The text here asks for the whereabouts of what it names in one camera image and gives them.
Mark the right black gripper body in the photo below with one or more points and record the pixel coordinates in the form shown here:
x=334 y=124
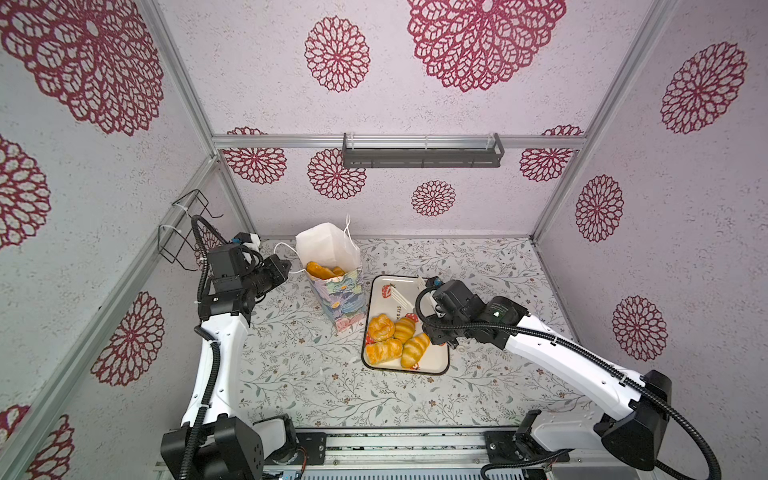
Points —
x=437 y=335

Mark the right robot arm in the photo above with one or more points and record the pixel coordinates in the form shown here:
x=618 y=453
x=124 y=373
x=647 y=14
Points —
x=634 y=409

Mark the white strawberry tray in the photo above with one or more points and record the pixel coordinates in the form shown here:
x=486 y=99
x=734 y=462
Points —
x=436 y=360

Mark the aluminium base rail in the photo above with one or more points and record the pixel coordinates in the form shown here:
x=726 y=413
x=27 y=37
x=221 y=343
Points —
x=440 y=453

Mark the round knotted fake bread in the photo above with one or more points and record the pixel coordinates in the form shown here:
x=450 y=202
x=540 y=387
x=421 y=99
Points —
x=380 y=328

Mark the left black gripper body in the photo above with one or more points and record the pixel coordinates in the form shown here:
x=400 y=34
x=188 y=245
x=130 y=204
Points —
x=264 y=278

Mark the flaky fake pastry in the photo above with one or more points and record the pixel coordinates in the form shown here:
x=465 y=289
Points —
x=383 y=351

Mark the floral paper gift bag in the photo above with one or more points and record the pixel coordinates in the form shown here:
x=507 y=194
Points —
x=340 y=299

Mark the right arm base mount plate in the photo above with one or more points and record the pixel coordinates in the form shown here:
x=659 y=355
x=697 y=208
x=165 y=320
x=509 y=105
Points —
x=509 y=446

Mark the black wire wall rack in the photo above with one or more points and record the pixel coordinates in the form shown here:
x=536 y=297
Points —
x=175 y=242

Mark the small fake croissant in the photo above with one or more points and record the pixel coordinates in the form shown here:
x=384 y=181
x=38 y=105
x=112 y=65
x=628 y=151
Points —
x=404 y=329

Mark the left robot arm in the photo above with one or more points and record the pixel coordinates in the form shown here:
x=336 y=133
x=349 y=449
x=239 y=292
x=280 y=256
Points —
x=215 y=439

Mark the black wall shelf rail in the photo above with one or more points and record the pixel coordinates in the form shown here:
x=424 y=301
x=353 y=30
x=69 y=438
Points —
x=423 y=155

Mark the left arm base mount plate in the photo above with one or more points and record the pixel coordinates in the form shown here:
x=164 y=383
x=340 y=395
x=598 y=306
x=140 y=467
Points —
x=312 y=448

